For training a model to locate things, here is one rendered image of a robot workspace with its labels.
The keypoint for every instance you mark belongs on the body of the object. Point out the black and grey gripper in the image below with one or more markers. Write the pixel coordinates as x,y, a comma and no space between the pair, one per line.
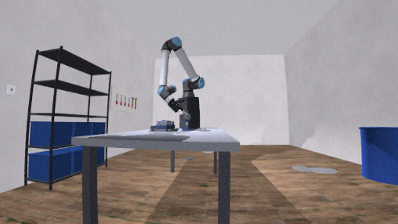
175,107

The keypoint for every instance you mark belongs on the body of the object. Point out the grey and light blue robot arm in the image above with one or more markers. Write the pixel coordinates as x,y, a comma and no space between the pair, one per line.
189,85

